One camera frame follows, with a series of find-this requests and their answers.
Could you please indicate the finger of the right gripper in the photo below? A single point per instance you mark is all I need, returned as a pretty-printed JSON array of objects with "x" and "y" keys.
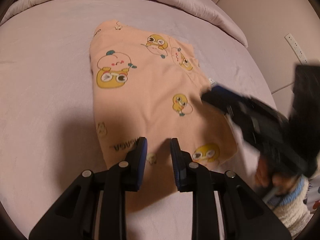
[{"x": 226, "y": 100}]

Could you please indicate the peach duck print shirt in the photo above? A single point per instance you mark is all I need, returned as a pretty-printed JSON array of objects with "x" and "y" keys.
[{"x": 150, "y": 85}]

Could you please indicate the person right hand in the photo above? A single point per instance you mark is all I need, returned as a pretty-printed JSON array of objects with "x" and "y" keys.
[{"x": 264, "y": 177}]

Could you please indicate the white power strip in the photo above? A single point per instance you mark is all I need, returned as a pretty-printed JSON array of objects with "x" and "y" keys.
[{"x": 296, "y": 49}]

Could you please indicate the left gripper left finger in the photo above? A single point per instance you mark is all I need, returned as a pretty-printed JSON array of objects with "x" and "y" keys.
[{"x": 93, "y": 206}]

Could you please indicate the pink bed sheet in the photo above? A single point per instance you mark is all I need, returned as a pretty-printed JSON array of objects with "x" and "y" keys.
[{"x": 48, "y": 135}]

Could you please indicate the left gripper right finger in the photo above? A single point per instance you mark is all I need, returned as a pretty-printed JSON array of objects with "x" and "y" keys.
[{"x": 224, "y": 206}]

